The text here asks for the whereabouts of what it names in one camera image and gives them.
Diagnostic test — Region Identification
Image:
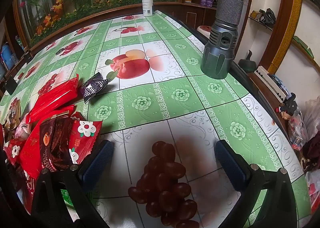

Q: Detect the gold brown snack packet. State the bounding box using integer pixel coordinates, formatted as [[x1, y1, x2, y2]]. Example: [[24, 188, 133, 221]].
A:
[[2, 98, 22, 131]]

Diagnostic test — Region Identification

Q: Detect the green fruit-print tablecloth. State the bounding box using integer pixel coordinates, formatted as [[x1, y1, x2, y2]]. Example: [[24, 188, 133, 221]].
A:
[[0, 9, 313, 228]]

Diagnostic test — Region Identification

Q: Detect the long glossy red snack packet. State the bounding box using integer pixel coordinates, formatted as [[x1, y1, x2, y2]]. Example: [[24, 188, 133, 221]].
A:
[[25, 74, 80, 124]]

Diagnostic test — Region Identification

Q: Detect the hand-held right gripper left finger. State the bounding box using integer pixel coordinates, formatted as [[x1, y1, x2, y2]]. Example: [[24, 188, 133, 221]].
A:
[[31, 139, 115, 228]]

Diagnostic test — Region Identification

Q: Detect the red white-flower snack packet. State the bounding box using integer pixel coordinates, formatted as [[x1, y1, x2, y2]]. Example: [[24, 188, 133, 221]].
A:
[[22, 168, 38, 198], [4, 138, 25, 166], [69, 112, 103, 165]]

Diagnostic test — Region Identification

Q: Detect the clear plastic bag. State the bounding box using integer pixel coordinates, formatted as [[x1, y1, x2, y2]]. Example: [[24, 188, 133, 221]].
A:
[[287, 98, 320, 151]]

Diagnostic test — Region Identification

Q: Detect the black item on shelf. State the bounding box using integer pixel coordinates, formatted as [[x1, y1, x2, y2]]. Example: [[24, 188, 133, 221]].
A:
[[260, 8, 277, 25]]

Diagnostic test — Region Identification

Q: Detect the gold trimmed wooden shelf unit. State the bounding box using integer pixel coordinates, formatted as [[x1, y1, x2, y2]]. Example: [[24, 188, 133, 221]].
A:
[[235, 0, 315, 109]]

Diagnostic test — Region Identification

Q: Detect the dark brown snack packet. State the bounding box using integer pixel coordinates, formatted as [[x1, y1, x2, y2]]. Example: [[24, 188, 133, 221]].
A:
[[39, 115, 75, 172]]

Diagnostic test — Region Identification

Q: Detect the grey metal flashlight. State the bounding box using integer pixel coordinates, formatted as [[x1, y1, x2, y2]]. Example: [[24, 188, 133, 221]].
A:
[[200, 0, 248, 80]]

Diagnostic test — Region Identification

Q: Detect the small dark figurine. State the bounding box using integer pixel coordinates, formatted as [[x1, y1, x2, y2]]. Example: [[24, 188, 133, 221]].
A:
[[276, 94, 298, 120]]

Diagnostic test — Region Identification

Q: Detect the white red plastic bag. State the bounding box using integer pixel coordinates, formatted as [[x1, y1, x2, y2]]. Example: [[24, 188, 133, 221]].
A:
[[305, 170, 320, 213]]

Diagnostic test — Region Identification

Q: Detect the green snack packet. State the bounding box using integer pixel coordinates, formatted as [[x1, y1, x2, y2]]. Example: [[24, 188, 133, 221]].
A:
[[60, 188, 75, 208]]

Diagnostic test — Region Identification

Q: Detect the dark green pot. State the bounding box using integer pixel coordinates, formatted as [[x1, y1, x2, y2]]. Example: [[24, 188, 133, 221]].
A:
[[237, 50, 255, 73]]

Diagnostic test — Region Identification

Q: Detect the dark red cloth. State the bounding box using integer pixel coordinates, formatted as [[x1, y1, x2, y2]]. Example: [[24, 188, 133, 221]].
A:
[[300, 138, 320, 173]]

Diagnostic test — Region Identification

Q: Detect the purple black snack packet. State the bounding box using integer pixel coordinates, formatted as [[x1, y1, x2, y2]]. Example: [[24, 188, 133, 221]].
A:
[[80, 72, 112, 104]]

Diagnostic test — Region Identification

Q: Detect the long white box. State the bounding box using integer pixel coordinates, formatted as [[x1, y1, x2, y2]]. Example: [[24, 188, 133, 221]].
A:
[[254, 66, 289, 102]]

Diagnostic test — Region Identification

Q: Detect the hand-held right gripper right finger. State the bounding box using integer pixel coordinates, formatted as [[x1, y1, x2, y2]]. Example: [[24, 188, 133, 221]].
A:
[[214, 139, 312, 228]]

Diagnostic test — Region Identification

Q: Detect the pink snack packet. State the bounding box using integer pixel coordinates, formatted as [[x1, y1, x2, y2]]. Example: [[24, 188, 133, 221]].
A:
[[15, 117, 33, 140]]

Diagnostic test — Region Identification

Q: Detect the blue thermos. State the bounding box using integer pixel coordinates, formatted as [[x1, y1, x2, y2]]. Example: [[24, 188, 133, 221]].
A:
[[1, 44, 15, 70]]

